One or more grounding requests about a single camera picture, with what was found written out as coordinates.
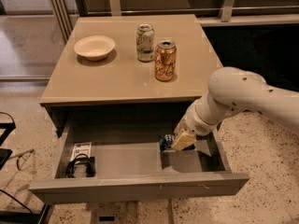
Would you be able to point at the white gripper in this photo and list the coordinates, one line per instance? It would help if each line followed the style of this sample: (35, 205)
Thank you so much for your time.
(196, 122)

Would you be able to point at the blue rxbar blueberry wrapper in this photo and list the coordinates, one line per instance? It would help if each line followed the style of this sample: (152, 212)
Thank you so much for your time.
(166, 141)

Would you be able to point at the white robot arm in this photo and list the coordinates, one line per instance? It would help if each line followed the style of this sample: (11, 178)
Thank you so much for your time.
(229, 91)

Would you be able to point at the open grey top drawer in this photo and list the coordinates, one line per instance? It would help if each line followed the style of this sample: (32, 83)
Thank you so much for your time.
(129, 165)

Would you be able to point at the orange soda can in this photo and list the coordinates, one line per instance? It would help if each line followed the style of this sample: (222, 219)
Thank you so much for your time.
(165, 60)

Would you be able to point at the grey cabinet with countertop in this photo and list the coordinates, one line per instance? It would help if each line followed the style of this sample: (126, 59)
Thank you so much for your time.
(121, 77)

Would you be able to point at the white paper card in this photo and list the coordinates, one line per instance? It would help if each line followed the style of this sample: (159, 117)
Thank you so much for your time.
(81, 148)

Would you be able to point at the white green soda can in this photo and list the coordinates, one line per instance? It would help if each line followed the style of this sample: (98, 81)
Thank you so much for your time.
(144, 37)

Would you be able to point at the white paper bowl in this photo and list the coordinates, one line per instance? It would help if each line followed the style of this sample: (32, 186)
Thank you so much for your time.
(95, 47)

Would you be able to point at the metal railing frame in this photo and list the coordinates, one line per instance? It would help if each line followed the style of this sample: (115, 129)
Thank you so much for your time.
(209, 12)

